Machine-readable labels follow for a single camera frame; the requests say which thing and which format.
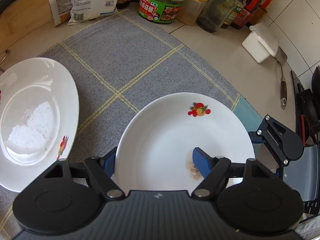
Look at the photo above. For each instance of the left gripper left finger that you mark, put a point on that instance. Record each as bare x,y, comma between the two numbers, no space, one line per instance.
100,171

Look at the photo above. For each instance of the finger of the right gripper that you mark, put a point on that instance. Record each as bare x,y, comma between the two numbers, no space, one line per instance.
284,144

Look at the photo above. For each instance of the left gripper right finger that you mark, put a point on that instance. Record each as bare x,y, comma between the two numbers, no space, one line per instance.
214,171

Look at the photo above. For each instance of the white stained plate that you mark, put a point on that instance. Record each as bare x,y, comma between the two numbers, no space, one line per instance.
155,152

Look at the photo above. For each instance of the white fruit plate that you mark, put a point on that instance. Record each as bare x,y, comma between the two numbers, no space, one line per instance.
39,119

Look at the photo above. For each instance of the white plastic seasoning box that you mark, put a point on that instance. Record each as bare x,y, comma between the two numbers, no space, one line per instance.
260,43

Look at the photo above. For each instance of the red label condiment bottle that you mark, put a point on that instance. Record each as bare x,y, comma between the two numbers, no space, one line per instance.
247,12

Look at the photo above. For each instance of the clear glass oil bottle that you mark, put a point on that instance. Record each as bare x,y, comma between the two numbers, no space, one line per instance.
214,14

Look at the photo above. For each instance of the yellow lid spice jar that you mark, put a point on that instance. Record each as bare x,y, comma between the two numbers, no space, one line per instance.
190,11

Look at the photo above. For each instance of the bamboo cutting board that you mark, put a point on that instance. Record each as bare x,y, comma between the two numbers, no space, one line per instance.
21,18

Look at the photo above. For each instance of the green lid sauce tub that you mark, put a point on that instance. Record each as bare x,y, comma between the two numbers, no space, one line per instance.
160,11

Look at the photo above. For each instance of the metal spatula wooden handle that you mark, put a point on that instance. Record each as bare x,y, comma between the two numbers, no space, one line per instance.
281,59

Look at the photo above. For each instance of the wire cutting board stand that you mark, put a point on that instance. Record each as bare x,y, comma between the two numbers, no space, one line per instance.
7,52

